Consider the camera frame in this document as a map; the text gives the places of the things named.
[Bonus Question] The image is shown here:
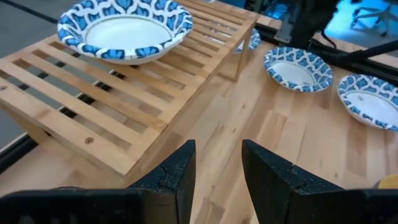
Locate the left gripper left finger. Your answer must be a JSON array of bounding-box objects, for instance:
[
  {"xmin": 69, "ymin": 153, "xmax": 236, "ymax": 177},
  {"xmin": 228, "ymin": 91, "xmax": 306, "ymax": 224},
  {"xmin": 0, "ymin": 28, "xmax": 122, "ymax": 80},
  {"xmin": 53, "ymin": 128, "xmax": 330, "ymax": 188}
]
[{"xmin": 0, "ymin": 139, "xmax": 197, "ymax": 224}]

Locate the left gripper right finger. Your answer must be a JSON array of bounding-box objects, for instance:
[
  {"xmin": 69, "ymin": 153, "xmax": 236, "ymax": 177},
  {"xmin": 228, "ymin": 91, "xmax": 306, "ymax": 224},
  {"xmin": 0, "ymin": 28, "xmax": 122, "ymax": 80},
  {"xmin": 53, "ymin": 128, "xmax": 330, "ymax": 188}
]
[{"xmin": 241, "ymin": 139, "xmax": 398, "ymax": 224}]

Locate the blue patterned paper bowl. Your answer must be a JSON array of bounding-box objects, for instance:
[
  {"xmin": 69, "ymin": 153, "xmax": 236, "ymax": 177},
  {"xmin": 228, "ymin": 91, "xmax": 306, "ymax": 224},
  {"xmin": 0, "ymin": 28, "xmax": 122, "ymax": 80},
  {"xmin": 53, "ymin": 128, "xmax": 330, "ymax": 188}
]
[
  {"xmin": 263, "ymin": 46, "xmax": 334, "ymax": 93},
  {"xmin": 337, "ymin": 73, "xmax": 398, "ymax": 133},
  {"xmin": 235, "ymin": 28, "xmax": 262, "ymax": 54},
  {"xmin": 57, "ymin": 0, "xmax": 194, "ymax": 65}
]

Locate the slatted wooden shelf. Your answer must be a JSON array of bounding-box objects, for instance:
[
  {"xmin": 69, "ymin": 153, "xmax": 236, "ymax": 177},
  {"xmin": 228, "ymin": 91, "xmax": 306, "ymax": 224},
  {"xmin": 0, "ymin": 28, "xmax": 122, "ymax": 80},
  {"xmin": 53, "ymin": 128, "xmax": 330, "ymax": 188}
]
[{"xmin": 0, "ymin": 0, "xmax": 259, "ymax": 185}]

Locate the yellow patterned ceramic bowl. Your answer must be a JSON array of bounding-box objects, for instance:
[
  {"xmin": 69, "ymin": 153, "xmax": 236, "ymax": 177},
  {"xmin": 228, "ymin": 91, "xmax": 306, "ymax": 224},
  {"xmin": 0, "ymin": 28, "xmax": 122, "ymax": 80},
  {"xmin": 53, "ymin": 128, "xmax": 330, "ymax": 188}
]
[{"xmin": 373, "ymin": 174, "xmax": 398, "ymax": 190}]

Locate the black office chair base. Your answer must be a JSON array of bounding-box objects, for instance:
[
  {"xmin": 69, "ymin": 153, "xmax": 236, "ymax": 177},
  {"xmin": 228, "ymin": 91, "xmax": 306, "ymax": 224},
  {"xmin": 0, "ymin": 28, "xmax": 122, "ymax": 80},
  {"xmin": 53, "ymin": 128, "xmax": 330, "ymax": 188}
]
[{"xmin": 350, "ymin": 0, "xmax": 398, "ymax": 38}]

